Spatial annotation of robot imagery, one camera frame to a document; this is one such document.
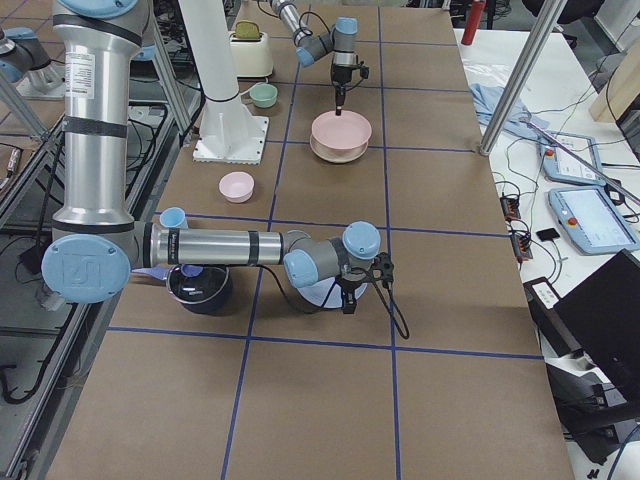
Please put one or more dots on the bread slice in toaster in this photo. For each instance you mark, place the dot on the bread slice in toaster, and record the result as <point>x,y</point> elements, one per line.
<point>247,31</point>

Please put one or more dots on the blue teach pendant near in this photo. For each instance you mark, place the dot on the blue teach pendant near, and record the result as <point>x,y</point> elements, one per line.
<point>591,220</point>

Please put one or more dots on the aluminium frame post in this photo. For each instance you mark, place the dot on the aluminium frame post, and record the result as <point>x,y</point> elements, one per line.
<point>536,40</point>

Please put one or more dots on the metal grabber stick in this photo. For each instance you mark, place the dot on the metal grabber stick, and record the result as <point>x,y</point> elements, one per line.
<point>609,181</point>

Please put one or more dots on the blue teach pendant far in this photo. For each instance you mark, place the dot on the blue teach pendant far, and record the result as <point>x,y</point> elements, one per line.
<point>561,167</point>

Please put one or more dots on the blue teach pendant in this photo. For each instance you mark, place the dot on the blue teach pendant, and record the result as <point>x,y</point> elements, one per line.
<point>561,167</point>
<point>591,220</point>

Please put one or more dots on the cream toaster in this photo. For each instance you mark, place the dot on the cream toaster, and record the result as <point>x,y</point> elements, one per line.
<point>252,59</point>

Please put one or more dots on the blue plate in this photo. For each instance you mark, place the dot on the blue plate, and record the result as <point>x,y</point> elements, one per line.
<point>325,293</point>

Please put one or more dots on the black laptop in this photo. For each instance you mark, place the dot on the black laptop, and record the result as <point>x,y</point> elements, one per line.
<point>599,317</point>

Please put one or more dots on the pink bowl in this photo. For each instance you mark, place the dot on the pink bowl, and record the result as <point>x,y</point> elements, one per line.
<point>237,186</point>

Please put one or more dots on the red bottle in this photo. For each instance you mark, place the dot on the red bottle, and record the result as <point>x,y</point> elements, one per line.
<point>473,21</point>

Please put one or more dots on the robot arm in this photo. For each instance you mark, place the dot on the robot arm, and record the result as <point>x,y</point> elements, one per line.
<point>96,241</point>
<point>314,39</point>

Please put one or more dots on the dark blue pot with lid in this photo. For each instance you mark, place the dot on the dark blue pot with lid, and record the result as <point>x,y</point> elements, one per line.
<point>199,289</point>

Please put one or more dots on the clear plastic bag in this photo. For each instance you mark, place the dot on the clear plastic bag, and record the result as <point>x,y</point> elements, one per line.
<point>487,74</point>

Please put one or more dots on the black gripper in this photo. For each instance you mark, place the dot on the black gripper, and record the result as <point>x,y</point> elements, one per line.
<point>350,283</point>
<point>341,76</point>

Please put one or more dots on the green bowl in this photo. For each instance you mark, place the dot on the green bowl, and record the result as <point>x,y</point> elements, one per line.
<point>263,95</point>

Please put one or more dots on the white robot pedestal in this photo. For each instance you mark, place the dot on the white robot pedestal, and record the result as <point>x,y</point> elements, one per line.
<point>228,132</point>

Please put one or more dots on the light blue cup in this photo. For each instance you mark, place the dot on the light blue cup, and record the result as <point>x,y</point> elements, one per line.
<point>174,217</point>

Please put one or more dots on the pink plate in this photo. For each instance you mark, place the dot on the pink plate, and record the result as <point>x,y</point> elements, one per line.
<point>342,132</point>

